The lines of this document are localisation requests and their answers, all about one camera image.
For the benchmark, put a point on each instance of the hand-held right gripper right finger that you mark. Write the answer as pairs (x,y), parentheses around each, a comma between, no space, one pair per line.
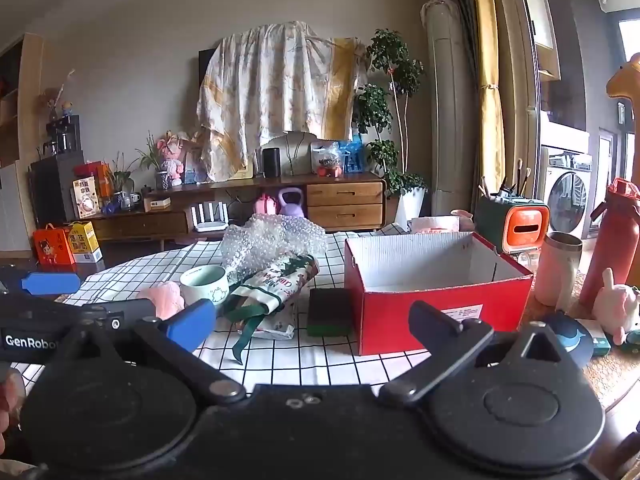
(432,316)

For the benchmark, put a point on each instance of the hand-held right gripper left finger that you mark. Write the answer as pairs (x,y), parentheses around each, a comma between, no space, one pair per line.
(192,325)

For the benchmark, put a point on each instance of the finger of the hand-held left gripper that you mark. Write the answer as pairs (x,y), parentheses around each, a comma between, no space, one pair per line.
(120,310)
(50,283)

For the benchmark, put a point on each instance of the red cardboard box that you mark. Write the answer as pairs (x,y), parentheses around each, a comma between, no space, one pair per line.
(435,315)

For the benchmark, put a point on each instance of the white plastic packet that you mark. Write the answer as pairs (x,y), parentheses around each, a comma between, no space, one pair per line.
(272,329)

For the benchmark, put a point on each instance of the christmas print tote bag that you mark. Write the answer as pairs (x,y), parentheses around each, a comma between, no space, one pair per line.
(277,280)

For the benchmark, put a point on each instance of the clear plastic bag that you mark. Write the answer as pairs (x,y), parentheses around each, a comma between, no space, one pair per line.
(270,240)

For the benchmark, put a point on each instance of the person's left hand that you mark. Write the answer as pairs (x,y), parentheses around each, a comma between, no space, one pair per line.
(10,400)

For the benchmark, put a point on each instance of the orange gift box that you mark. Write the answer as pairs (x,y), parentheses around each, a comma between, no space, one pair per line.
(52,247)

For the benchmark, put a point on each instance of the pink fluffy cloth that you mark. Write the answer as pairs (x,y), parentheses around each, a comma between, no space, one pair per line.
(162,297)

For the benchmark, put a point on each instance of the mint green kettlebell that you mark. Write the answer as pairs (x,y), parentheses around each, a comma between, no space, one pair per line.
(202,285)

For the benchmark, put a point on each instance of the yellow gift box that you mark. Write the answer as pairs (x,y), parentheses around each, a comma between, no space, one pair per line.
(84,242)

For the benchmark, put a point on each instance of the white orange carton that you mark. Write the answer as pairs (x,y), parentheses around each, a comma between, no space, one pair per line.
(86,200)

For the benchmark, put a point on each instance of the orange white snack packet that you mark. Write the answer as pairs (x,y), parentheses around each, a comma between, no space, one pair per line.
(437,225)

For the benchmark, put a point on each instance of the dark green scouring sponge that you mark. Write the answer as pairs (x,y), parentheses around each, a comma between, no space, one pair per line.
(330,312)

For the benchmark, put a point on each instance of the white router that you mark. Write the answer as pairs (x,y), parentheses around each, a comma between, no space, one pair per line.
(209,220)

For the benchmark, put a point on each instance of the pink plastic dish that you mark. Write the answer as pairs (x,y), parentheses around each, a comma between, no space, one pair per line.
(462,214)

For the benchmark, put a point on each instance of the white planter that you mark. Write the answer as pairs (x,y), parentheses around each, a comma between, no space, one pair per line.
(412,210)

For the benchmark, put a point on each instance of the glass jar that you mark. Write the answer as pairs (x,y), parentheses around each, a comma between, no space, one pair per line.
(527,261)

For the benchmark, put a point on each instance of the small white box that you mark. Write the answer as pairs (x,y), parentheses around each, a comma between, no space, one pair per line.
(157,204)

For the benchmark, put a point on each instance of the black white checked tablecloth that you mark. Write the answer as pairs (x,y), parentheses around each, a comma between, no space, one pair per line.
(300,360)

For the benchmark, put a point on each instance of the red orange box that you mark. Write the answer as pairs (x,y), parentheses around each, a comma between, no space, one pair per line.
(97,175)

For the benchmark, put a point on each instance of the green orange storage bin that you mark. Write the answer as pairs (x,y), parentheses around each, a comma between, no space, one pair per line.
(522,230)

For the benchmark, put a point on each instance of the small potted plant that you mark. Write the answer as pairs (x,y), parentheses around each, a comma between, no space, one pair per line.
(120,180)

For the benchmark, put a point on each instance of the pink steel tumbler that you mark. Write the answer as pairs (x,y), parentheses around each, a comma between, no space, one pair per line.
(557,270)

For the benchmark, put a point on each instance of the small pink case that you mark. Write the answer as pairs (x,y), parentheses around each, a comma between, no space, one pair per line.
(265,206)

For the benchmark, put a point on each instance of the wooden tv cabinet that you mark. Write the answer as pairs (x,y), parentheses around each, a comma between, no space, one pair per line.
(345,205)

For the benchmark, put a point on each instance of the bunch of brushes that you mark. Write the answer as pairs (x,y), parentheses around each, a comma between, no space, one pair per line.
(505,187)

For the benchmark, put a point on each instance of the wooden shelf unit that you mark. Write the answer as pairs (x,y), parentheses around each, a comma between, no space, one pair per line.
(27,135)

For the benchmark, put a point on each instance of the purple kettlebell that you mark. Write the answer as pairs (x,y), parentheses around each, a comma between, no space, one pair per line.
(291,207)

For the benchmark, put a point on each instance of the potted orchid plant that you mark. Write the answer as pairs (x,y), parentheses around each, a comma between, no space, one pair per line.
(150,157)

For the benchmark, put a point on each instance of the pink flower bouquet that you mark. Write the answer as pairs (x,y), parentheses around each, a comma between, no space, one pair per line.
(175,155)

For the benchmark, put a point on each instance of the small teal box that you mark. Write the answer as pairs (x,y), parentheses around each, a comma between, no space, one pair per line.
(600,342)

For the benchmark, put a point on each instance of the washing machine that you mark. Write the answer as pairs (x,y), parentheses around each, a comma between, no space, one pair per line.
(567,200)

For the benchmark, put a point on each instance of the blue plastic bag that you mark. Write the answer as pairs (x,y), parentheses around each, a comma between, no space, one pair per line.
(351,155)

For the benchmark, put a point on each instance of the black speaker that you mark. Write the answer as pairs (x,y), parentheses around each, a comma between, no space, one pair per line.
(271,162)

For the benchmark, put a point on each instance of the woven beige table mat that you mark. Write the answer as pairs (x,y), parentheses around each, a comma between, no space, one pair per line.
(600,385)

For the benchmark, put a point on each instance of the vase of dried flowers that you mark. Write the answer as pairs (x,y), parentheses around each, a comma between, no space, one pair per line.
(52,100)

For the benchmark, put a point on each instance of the pink bunny plush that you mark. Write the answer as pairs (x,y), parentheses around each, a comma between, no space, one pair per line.
(617,307)

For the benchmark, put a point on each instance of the clear bag of toys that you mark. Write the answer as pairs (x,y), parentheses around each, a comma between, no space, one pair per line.
(327,162)

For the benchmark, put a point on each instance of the red water bottle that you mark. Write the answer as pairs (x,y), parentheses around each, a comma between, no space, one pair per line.
(610,245)

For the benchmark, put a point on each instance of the white scalloped board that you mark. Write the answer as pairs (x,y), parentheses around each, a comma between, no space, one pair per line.
(300,152)

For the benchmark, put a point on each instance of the standing air conditioner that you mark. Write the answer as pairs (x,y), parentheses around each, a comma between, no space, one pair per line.
(450,110)

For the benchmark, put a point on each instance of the green potted tree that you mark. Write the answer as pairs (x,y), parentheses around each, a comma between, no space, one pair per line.
(390,85)

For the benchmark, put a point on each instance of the yellow curtain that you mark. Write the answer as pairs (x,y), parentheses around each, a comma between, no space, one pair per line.
(487,85)

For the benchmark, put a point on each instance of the floral cloth cover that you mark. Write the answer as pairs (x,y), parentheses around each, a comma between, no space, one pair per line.
(270,95)

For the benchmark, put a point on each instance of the black television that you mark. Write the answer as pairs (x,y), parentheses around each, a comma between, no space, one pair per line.
(205,67)

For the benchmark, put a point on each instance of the wooden wall cabinet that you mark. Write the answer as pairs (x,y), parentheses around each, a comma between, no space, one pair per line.
(542,20)

